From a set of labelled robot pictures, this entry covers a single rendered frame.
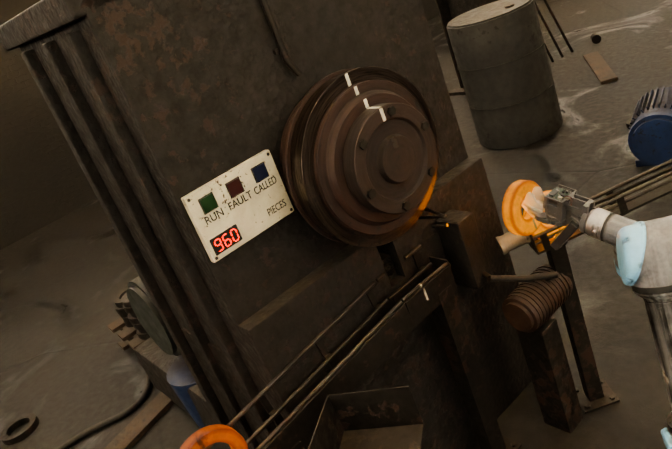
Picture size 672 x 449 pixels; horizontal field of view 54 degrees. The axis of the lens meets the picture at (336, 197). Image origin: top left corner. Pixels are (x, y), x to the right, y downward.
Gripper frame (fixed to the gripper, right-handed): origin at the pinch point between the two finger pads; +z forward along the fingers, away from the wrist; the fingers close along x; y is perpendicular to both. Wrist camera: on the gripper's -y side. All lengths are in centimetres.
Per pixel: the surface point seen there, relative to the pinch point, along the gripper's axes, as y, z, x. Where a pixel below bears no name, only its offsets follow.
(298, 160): 28, 31, 49
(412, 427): -22, -13, 63
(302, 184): 23, 28, 52
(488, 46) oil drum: -54, 154, -198
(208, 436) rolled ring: -17, 17, 98
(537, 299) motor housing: -33.0, -5.8, -0.1
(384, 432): -24, -8, 68
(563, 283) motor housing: -33.8, -7.5, -11.6
